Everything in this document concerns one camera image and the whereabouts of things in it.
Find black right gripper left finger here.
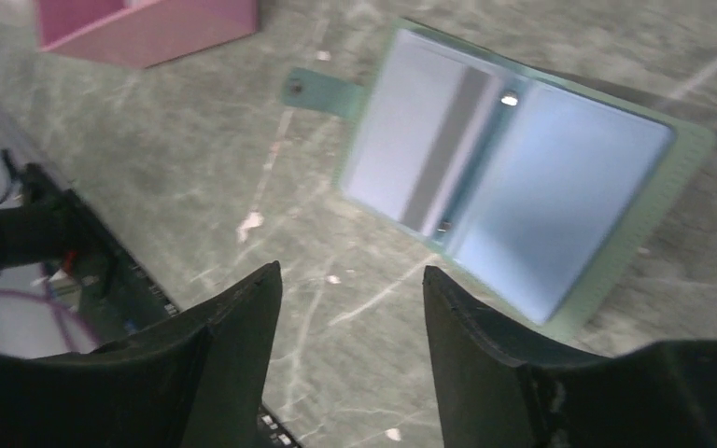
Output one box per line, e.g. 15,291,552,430
0,262,283,447

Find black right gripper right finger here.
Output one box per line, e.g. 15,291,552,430
423,266,717,447

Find mint green card holder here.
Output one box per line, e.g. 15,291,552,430
282,19,717,340

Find white card with black stripe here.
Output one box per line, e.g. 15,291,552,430
340,30,512,238

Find pink card box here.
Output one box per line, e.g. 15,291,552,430
34,0,260,68

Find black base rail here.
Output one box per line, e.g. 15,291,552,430
0,80,301,448

